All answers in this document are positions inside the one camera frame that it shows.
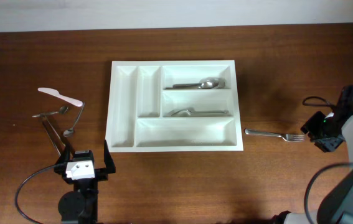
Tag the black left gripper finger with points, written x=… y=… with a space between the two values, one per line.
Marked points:
x=108 y=158
x=65 y=155

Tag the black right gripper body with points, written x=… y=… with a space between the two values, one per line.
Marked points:
x=323 y=131

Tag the dark-handled small metal teaspoon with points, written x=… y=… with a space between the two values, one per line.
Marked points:
x=70 y=131

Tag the metal fork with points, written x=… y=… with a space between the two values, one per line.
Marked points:
x=190 y=112
x=285 y=137

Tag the large metal spoon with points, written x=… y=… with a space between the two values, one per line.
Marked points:
x=217 y=83
x=201 y=85

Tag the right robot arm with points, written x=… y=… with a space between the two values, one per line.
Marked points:
x=198 y=156

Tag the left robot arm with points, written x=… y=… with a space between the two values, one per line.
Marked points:
x=81 y=204

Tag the small metal teaspoon upper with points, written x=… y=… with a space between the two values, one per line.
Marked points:
x=63 y=109

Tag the pink plastic knife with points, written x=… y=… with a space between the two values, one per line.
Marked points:
x=55 y=93

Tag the white plastic cutlery tray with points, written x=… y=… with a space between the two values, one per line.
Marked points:
x=139 y=102

